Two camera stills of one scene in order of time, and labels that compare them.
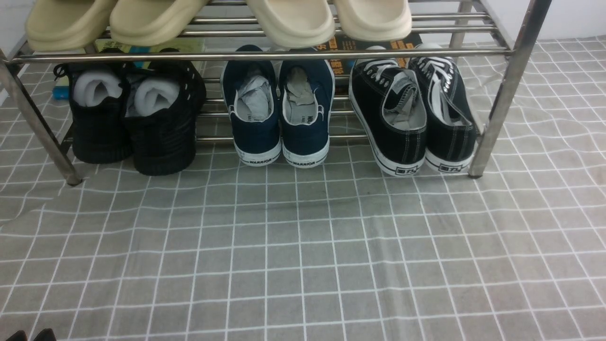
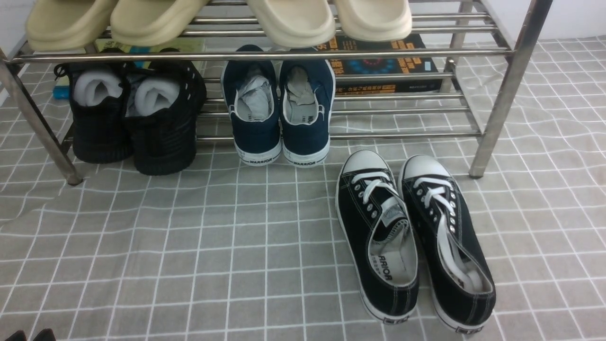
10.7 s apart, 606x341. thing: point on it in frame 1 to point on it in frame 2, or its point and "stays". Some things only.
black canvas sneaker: [389, 105] to [378, 238]
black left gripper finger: [20, 336] stays
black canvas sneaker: [451, 143] to [455, 259]
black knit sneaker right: [164, 100] stays
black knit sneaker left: [100, 119] stays
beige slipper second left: [144, 22] stays
